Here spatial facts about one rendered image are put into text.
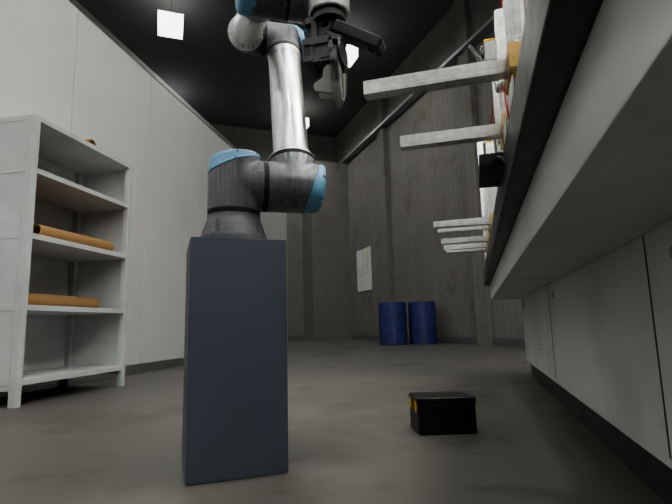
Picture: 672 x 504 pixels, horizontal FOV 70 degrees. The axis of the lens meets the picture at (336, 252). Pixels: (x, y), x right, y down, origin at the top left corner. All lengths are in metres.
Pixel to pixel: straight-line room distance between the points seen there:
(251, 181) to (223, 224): 0.15
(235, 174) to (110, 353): 2.51
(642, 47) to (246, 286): 1.06
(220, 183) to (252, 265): 0.26
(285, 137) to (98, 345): 2.59
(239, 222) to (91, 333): 2.58
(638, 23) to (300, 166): 1.14
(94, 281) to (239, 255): 2.61
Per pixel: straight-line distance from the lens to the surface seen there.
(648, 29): 0.38
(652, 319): 1.07
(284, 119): 1.56
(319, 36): 1.10
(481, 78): 1.02
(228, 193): 1.37
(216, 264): 1.27
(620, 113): 0.44
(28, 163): 3.10
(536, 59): 0.55
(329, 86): 1.05
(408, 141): 1.25
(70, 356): 3.88
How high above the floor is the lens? 0.37
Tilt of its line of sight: 9 degrees up
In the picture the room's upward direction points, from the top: 1 degrees counter-clockwise
